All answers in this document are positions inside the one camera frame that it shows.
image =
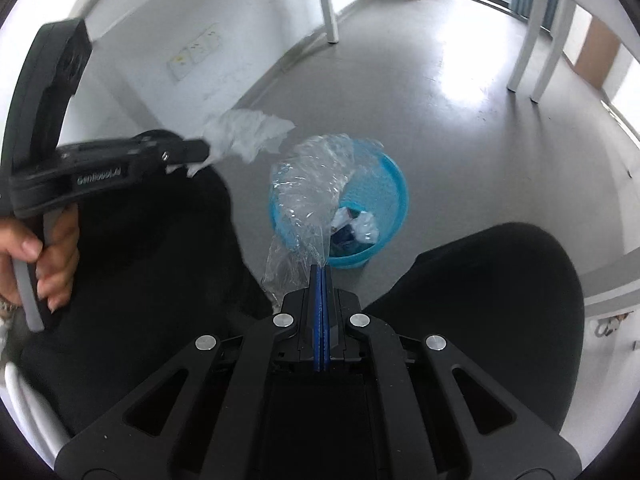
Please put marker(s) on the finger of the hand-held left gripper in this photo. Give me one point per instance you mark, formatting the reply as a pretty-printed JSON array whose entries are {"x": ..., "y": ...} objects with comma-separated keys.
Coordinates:
[{"x": 192, "y": 152}]

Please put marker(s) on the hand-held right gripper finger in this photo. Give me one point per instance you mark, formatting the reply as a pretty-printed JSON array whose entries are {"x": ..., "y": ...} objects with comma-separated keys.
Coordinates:
[
  {"x": 326, "y": 325},
  {"x": 316, "y": 325}
]

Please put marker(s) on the white tissue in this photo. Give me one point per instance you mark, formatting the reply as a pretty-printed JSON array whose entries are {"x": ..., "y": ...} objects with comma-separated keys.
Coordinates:
[{"x": 240, "y": 135}]

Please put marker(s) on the white plastic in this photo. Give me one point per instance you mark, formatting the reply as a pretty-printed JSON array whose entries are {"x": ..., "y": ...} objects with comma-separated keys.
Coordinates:
[{"x": 367, "y": 225}]

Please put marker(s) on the clear plastic bag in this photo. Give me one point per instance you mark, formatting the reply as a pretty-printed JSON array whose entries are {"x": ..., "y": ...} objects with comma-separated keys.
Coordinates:
[{"x": 305, "y": 185}]

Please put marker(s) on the blue plastic waste basket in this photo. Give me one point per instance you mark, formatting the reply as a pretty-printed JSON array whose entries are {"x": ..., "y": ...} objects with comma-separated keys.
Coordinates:
[{"x": 390, "y": 200}]

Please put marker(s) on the person's left hand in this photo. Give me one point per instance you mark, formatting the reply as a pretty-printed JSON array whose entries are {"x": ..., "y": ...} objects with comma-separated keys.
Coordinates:
[{"x": 60, "y": 260}]

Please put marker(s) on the person's right leg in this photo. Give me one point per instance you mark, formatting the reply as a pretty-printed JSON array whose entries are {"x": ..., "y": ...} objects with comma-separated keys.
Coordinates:
[{"x": 490, "y": 300}]

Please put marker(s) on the white table leg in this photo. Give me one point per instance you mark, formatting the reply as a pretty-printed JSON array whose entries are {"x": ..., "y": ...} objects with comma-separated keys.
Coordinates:
[
  {"x": 527, "y": 35},
  {"x": 327, "y": 5},
  {"x": 552, "y": 50}
]

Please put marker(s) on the white chair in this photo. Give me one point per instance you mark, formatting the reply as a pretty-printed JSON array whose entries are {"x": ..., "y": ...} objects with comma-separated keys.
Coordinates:
[{"x": 35, "y": 410}]

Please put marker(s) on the white wall socket panel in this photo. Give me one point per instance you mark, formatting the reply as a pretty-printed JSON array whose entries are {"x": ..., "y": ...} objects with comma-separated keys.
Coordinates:
[{"x": 195, "y": 52}]

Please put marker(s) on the white table frame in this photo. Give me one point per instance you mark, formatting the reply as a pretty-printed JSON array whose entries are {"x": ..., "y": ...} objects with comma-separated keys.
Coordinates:
[{"x": 612, "y": 280}]

